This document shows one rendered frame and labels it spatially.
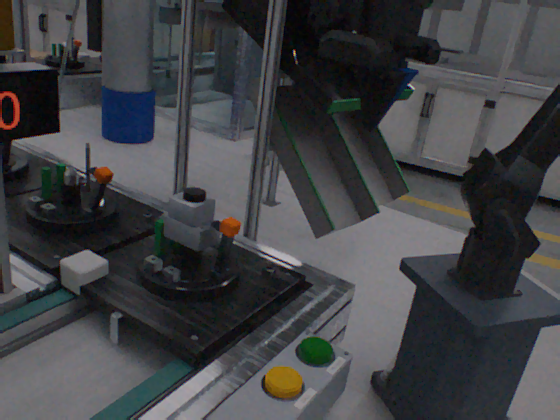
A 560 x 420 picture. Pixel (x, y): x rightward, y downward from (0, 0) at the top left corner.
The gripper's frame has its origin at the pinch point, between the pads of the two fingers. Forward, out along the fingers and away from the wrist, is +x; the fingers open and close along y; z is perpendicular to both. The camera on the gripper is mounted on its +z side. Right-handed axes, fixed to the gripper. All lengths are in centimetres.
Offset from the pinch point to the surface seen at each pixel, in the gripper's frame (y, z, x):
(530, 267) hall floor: -268, -13, 123
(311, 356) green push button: 8.1, -2.5, 28.5
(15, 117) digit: 23.2, 28.8, 6.7
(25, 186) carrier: 4, 59, 29
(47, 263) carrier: 16.6, 34.3, 29.1
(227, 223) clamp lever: 5.8, 13.2, 18.3
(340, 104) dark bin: -16.8, 11.9, 5.2
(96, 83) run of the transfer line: -73, 137, 34
